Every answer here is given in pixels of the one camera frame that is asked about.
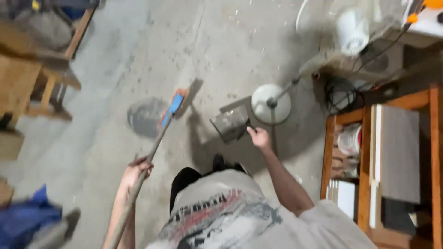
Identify person's right hand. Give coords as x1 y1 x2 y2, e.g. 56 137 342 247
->
246 126 272 150

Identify person's left hand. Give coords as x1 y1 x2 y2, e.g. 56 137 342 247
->
122 156 154 189

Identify blue broom with wooden handle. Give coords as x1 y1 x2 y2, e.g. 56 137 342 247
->
105 88 189 249

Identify grey metal dustpan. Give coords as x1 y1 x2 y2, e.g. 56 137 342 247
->
209 104 257 143

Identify white standing fan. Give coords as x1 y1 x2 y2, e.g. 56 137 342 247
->
251 0 371 126

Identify person's black shoes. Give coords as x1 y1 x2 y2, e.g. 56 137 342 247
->
212 154 247 173

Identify person's white printed shirt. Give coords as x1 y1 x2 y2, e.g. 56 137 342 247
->
145 169 378 249

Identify blue cloth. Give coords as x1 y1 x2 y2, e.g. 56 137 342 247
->
0 185 63 249

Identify cardboard box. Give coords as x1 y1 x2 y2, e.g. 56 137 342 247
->
0 130 25 161

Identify wooden shelf rack with supplies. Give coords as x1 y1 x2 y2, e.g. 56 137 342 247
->
320 85 443 249

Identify white plastic bucket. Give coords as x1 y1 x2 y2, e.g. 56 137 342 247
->
336 8 370 56

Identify wooden workbench with tools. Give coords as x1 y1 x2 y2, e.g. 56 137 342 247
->
0 0 101 128

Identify black coiled cable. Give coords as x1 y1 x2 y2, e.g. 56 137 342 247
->
323 78 364 115

